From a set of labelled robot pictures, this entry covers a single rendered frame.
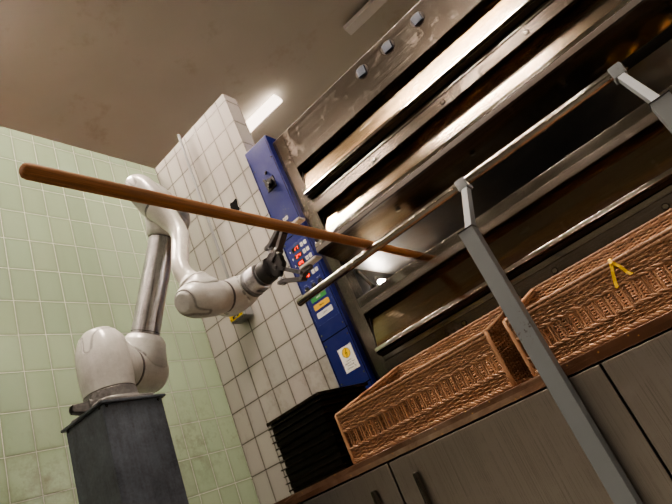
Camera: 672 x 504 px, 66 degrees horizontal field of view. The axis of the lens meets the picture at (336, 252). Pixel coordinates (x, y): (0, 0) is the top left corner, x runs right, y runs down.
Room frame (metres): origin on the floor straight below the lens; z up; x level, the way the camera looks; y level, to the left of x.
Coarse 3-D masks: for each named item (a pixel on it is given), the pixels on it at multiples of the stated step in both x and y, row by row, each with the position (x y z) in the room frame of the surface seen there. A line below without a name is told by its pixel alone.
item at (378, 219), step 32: (640, 0) 1.26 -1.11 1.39; (608, 32) 1.33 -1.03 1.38; (640, 32) 1.38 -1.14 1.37; (576, 64) 1.42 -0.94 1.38; (608, 64) 1.47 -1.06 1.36; (512, 96) 1.47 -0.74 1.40; (544, 96) 1.51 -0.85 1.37; (480, 128) 1.55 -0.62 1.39; (512, 128) 1.61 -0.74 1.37; (448, 160) 1.66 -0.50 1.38; (480, 160) 1.73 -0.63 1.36; (416, 192) 1.77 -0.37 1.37; (352, 224) 1.83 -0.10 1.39; (384, 224) 1.91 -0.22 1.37; (352, 256) 2.06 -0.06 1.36
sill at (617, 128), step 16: (640, 112) 1.47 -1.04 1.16; (608, 128) 1.52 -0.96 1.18; (624, 128) 1.50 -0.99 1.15; (592, 144) 1.55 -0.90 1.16; (560, 160) 1.60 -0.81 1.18; (576, 160) 1.58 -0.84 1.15; (544, 176) 1.64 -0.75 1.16; (528, 192) 1.67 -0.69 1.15; (496, 208) 1.73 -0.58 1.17; (480, 224) 1.77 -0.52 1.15; (448, 240) 1.83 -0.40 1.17; (432, 256) 1.88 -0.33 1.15; (400, 272) 1.95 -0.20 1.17; (384, 288) 2.00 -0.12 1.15
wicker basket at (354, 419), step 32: (480, 320) 1.81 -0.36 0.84; (448, 352) 1.40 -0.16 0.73; (480, 352) 1.82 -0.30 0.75; (512, 352) 1.43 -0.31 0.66; (416, 384) 1.46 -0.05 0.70; (448, 384) 1.88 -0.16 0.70; (480, 384) 1.38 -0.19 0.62; (512, 384) 1.34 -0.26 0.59; (352, 416) 1.58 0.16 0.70; (384, 416) 1.53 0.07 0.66; (416, 416) 1.48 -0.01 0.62; (448, 416) 1.44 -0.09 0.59; (352, 448) 1.60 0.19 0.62; (384, 448) 1.55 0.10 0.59
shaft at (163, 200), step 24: (24, 168) 0.66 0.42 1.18; (48, 168) 0.69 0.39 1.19; (96, 192) 0.78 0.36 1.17; (120, 192) 0.81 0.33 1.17; (144, 192) 0.85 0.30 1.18; (216, 216) 1.03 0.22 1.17; (240, 216) 1.08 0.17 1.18; (264, 216) 1.16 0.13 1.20; (336, 240) 1.44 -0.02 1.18; (360, 240) 1.54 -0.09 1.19
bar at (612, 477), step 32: (576, 96) 1.21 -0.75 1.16; (640, 96) 1.07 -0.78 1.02; (544, 128) 1.27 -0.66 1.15; (448, 192) 1.42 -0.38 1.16; (480, 256) 1.20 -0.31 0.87; (320, 288) 1.69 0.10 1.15; (512, 288) 1.21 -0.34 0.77; (512, 320) 1.20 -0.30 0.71; (544, 352) 1.19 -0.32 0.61; (576, 416) 1.19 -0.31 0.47; (608, 448) 1.21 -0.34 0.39; (608, 480) 1.20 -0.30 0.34
